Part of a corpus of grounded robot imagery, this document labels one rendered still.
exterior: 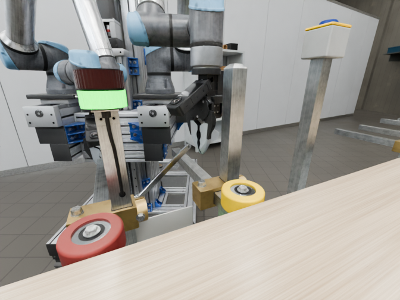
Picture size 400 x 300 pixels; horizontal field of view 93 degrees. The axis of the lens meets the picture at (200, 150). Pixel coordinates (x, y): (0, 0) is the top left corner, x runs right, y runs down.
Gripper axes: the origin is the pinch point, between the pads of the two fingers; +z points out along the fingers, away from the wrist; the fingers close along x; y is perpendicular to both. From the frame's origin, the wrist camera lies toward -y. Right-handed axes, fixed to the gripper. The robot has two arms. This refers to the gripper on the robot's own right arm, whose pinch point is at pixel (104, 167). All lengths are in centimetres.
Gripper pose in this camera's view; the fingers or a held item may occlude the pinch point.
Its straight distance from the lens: 71.9
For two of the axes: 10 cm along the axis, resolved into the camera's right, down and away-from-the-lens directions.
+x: -9.1, 1.4, -4.0
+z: -0.1, 9.4, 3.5
